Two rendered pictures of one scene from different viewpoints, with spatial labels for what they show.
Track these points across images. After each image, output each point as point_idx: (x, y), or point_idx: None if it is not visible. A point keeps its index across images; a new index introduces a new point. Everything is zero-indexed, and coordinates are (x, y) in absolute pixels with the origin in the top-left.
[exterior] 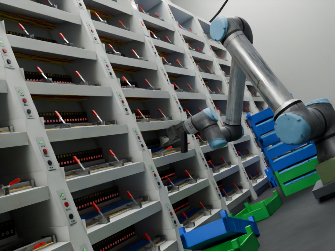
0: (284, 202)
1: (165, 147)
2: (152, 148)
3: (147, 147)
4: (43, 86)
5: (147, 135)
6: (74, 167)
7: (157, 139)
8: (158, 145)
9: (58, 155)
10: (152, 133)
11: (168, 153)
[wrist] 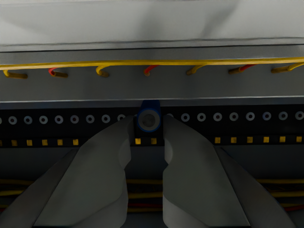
0: None
1: (126, 128)
2: (69, 110)
3: (113, 116)
4: None
5: (53, 155)
6: None
7: (7, 147)
8: (4, 117)
9: None
10: (7, 162)
11: (147, 55)
